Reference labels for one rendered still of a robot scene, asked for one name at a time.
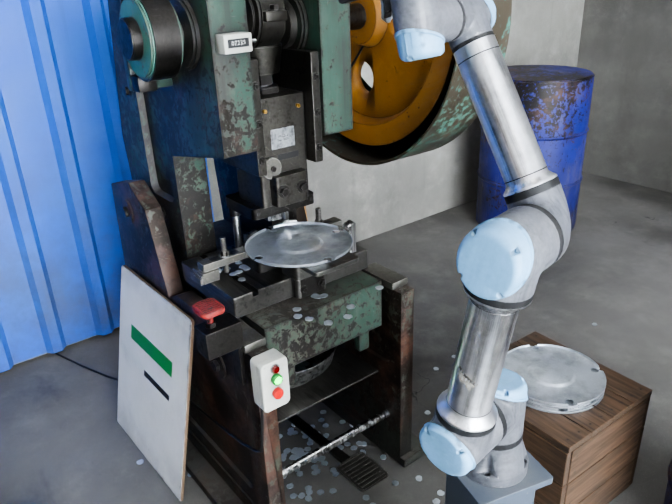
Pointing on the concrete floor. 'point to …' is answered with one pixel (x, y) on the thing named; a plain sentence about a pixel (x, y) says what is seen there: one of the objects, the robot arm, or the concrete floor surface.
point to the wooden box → (588, 440)
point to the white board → (155, 376)
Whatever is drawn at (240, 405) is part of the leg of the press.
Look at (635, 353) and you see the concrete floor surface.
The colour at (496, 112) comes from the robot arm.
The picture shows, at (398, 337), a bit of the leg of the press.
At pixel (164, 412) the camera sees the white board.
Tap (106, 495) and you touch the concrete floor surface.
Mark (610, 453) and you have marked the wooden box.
